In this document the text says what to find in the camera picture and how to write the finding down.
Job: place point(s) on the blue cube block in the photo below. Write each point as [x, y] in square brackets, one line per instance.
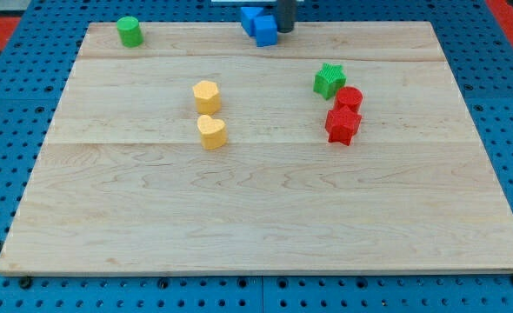
[265, 31]

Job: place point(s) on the blue triangle block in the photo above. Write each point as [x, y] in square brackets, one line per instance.
[247, 16]

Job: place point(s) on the yellow heart block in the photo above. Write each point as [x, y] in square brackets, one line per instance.
[213, 132]

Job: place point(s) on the yellow hexagon block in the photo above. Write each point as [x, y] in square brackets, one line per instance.
[207, 97]

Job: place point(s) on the red star block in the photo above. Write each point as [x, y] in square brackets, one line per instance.
[341, 125]

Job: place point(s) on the green star block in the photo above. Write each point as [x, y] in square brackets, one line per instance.
[329, 80]

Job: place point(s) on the red cylinder block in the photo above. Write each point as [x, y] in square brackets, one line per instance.
[348, 97]

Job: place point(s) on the wooden board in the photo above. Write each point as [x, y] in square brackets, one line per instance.
[123, 187]

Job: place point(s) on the green cylinder block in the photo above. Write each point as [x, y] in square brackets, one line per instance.
[129, 31]

